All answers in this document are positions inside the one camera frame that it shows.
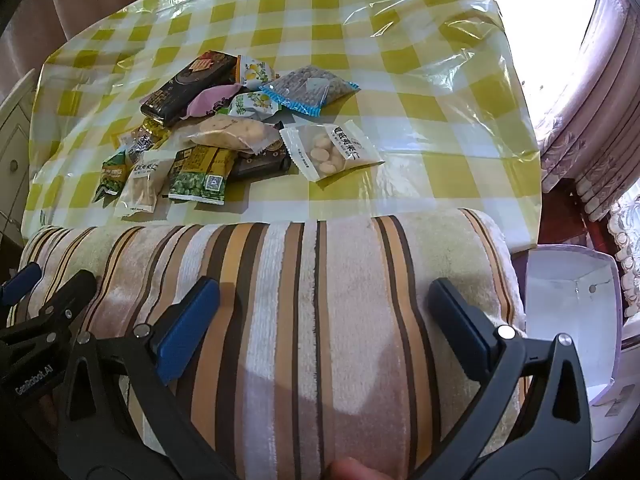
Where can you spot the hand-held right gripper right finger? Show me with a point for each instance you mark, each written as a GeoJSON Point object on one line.
{"type": "Point", "coordinates": [465, 332]}

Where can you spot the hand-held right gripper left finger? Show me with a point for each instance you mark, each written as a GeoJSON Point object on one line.
{"type": "Point", "coordinates": [190, 325]}

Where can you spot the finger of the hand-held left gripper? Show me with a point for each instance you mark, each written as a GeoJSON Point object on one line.
{"type": "Point", "coordinates": [75, 292]}
{"type": "Point", "coordinates": [22, 280]}

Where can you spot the green pea snack packet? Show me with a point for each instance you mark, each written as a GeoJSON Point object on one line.
{"type": "Point", "coordinates": [200, 180]}

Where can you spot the yellow brown snack packet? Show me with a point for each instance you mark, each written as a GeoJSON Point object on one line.
{"type": "Point", "coordinates": [145, 135]}

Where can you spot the clear beige cracker packet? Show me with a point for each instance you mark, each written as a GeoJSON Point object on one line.
{"type": "Point", "coordinates": [230, 132]}

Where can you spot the clear round biscuit packet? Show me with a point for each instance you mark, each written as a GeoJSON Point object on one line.
{"type": "Point", "coordinates": [325, 152]}

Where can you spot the purple snack packet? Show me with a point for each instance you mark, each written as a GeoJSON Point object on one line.
{"type": "Point", "coordinates": [210, 100]}

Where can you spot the green white candy packet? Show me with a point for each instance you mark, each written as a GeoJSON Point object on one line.
{"type": "Point", "coordinates": [255, 72]}
{"type": "Point", "coordinates": [252, 105]}

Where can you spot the person's right hand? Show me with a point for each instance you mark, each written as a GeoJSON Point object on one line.
{"type": "Point", "coordinates": [350, 471]}

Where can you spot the small white snack packet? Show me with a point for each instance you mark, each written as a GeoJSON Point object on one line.
{"type": "Point", "coordinates": [140, 190]}

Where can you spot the small green snack packet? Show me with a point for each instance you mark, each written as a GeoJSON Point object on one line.
{"type": "Point", "coordinates": [112, 175]}

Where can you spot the white cabinet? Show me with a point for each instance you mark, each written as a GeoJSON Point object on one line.
{"type": "Point", "coordinates": [20, 150]}

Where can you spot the striped tasselled blanket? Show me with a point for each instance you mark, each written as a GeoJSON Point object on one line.
{"type": "Point", "coordinates": [325, 310]}

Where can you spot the dark brown snack packet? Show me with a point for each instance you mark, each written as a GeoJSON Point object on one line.
{"type": "Point", "coordinates": [260, 162]}

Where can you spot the white lace curtain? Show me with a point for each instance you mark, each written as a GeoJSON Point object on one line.
{"type": "Point", "coordinates": [627, 240]}

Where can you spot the yellow checkered tablecloth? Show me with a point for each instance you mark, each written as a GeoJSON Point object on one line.
{"type": "Point", "coordinates": [400, 135]}

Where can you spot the embroidered pink curtain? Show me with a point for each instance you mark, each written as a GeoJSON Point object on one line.
{"type": "Point", "coordinates": [590, 110]}

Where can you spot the blue edged dark bean packet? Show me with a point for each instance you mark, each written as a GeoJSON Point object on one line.
{"type": "Point", "coordinates": [305, 85]}

